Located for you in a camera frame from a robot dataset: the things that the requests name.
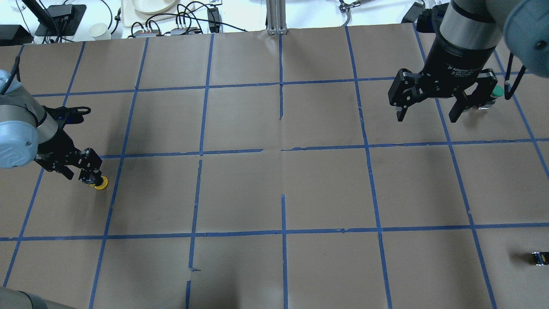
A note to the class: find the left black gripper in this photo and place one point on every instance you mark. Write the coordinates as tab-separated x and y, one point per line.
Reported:
57	146

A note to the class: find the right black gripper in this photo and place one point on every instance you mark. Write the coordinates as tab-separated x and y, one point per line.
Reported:
460	62

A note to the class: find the yellow push button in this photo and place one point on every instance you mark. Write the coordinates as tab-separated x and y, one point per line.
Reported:
97	182

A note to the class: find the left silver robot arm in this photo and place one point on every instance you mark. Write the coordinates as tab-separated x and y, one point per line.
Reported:
30	132

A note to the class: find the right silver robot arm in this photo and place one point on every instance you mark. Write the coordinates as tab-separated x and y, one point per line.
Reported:
465	38

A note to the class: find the green push button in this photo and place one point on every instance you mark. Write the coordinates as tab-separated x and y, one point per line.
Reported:
487	101

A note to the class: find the white paper cup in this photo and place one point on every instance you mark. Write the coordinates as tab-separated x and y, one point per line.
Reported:
100	31

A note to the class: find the cream plate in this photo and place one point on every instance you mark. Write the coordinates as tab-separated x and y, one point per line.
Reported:
152	7

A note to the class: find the black power adapter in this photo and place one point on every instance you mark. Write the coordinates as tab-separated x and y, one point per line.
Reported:
214	19

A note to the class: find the black camera stand base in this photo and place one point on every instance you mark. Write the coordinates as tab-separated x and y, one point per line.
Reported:
59	20

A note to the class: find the aluminium frame post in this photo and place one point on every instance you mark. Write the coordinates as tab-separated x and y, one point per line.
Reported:
276	17

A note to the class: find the small black yellow switch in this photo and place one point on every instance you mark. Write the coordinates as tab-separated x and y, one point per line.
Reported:
540	258

